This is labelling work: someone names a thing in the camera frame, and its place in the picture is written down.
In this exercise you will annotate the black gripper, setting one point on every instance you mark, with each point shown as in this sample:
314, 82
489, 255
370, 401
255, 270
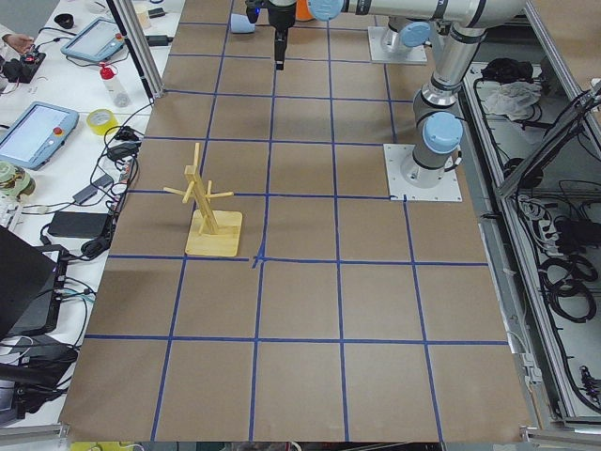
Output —
282, 18

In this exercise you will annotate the light blue paper cup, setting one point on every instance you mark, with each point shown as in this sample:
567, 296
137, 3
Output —
240, 24

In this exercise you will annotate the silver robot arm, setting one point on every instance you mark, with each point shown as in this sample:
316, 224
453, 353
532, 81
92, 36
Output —
469, 21
412, 33

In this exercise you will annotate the wooden cup tree stand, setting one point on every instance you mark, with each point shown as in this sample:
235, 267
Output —
212, 233

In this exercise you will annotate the orange can with silver lid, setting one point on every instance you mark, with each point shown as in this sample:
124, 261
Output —
303, 14

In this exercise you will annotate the clear bottle red cap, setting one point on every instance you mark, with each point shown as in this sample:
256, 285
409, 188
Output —
115, 89

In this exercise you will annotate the far teach pendant tablet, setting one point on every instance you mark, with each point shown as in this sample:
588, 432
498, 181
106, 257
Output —
97, 42

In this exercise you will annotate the teach pendant tablet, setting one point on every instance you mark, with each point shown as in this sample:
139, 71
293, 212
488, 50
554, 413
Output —
97, 42
38, 133

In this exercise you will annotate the white crumpled cloth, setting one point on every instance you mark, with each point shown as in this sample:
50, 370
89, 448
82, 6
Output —
515, 100

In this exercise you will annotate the near teach pendant tablet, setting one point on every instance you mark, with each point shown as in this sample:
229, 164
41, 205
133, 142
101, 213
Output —
38, 133

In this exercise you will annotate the black power adapter brick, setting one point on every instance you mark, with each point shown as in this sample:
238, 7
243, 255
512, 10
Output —
76, 224

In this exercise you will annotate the black laptop computer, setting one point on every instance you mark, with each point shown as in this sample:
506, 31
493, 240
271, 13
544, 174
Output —
31, 277

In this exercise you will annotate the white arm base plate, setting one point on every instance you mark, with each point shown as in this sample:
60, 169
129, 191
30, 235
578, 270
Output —
407, 181
386, 47

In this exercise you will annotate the aluminium frame post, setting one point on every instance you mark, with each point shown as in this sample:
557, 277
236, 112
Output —
124, 14

